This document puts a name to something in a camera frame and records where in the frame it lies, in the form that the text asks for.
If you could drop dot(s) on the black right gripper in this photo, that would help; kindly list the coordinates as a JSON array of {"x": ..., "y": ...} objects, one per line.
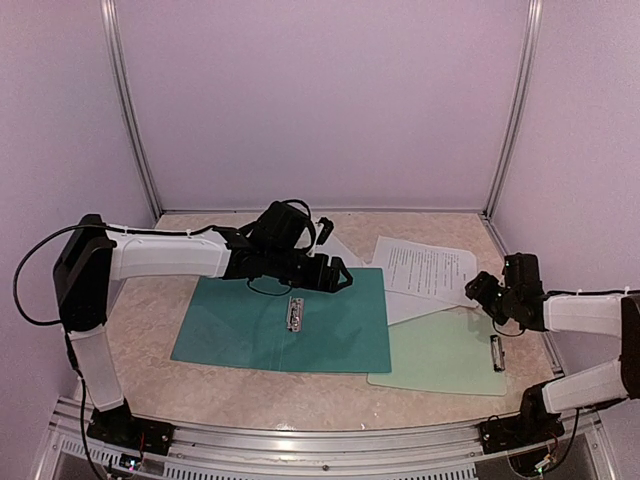
[{"x": 481, "y": 292}]

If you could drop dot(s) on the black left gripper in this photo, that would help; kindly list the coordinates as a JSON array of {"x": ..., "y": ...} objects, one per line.
[{"x": 318, "y": 282}]

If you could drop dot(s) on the printed paper stack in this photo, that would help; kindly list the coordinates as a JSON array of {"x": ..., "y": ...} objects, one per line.
[{"x": 334, "y": 247}]

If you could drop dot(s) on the dark green folder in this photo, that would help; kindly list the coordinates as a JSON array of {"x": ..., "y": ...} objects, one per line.
[{"x": 266, "y": 326}]

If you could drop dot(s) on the printed paper sheet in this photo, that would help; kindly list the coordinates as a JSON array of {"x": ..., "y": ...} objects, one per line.
[{"x": 425, "y": 271}]

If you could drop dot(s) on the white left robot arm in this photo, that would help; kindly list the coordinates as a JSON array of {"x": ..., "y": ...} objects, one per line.
[{"x": 280, "y": 244}]

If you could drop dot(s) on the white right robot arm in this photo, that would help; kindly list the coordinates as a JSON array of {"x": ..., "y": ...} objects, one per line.
[{"x": 519, "y": 296}]

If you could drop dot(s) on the metal folder clip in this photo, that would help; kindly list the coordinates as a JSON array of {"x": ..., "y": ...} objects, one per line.
[{"x": 294, "y": 316}]

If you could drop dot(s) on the light green clipboard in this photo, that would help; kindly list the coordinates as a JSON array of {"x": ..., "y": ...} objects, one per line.
[{"x": 447, "y": 352}]

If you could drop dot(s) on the blank white paper sheet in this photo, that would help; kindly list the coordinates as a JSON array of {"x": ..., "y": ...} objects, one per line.
[{"x": 403, "y": 307}]

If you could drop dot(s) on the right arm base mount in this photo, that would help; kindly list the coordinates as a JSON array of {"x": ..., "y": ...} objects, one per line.
[{"x": 515, "y": 432}]

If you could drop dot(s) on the front aluminium rail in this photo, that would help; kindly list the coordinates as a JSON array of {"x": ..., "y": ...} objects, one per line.
[{"x": 200, "y": 451}]

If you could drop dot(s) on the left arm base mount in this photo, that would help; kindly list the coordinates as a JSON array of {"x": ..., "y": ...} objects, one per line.
[{"x": 119, "y": 427}]

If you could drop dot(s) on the right aluminium frame post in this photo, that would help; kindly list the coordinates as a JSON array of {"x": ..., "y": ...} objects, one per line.
[{"x": 517, "y": 106}]

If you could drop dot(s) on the aluminium frame post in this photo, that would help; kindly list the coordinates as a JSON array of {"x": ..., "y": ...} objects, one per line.
[
  {"x": 517, "y": 106},
  {"x": 116, "y": 55}
]

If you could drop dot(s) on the left aluminium frame post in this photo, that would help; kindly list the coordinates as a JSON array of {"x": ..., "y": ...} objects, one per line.
[{"x": 116, "y": 55}]

